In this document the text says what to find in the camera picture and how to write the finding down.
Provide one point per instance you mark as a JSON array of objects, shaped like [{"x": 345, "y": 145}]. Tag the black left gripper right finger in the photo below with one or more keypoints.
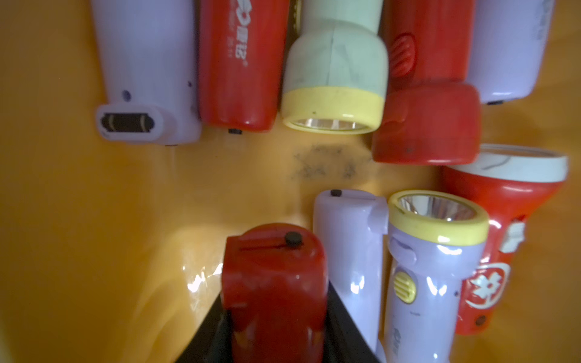
[{"x": 343, "y": 342}]

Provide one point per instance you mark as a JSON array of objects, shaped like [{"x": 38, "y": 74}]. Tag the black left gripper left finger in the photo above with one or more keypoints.
[{"x": 212, "y": 341}]

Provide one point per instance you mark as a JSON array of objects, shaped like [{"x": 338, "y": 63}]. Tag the red flashlight group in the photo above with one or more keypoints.
[
  {"x": 275, "y": 290},
  {"x": 431, "y": 115}
]

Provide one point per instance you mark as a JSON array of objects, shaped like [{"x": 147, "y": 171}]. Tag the purple flashlight yellow head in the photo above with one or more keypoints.
[{"x": 351, "y": 225}]

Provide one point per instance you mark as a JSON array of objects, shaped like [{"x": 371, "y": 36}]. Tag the yellow plastic storage tray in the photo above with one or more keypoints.
[{"x": 113, "y": 252}]

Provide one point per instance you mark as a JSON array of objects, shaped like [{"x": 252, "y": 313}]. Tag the purple flashlight yellow rim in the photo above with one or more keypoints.
[{"x": 436, "y": 241}]

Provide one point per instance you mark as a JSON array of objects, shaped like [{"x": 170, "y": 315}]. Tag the red flashlight white logo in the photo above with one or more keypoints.
[{"x": 510, "y": 182}]

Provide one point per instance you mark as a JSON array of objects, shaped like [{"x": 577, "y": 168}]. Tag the pale green flashlight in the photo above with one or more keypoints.
[{"x": 336, "y": 75}]

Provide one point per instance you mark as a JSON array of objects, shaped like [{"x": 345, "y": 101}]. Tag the dark red flashlight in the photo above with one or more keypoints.
[{"x": 241, "y": 57}]

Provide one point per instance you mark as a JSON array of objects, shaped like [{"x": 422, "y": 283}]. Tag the purple flashlight group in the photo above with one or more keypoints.
[{"x": 508, "y": 45}]

